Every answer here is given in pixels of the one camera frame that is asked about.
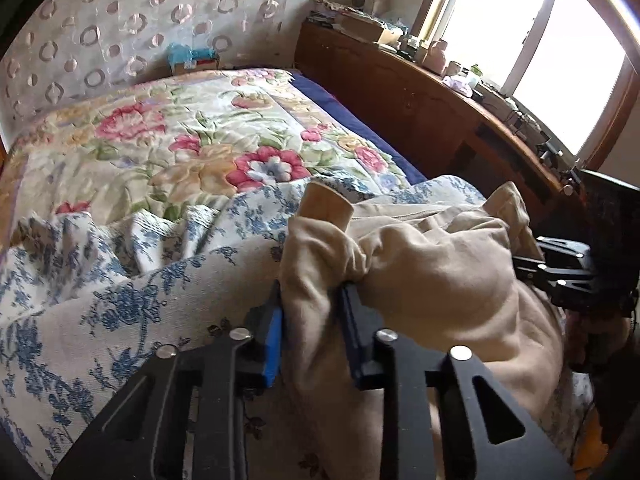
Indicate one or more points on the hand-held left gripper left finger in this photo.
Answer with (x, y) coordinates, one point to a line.
(274, 345)

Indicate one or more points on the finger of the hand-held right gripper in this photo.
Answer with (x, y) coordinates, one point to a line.
(567, 252)
(570, 285)

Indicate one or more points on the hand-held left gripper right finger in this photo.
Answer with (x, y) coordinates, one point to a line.
(354, 340)

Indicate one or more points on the beige printed t-shirt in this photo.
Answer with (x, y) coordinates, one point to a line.
(440, 270)

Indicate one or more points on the person's right hand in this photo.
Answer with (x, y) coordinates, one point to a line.
(582, 340)

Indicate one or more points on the blue floral bedspread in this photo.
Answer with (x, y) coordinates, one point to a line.
(125, 310)

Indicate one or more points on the green-lid bottle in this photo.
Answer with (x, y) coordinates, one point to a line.
(473, 76)

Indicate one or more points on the navy bed sheet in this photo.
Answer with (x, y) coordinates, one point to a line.
(360, 130)

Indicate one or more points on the bright window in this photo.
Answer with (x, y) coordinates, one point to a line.
(510, 35)

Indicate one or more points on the pink floral quilt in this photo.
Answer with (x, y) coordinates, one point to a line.
(175, 145)

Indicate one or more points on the long wooden cabinet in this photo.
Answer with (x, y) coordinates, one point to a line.
(400, 105)

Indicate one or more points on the small cardboard box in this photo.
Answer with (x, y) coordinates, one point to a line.
(200, 67)

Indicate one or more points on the open cardboard box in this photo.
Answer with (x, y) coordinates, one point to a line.
(372, 27)

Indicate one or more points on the stack of papers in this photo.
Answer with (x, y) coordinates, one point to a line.
(327, 12)

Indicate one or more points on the sheer circle-pattern curtain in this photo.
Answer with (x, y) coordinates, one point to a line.
(125, 20)

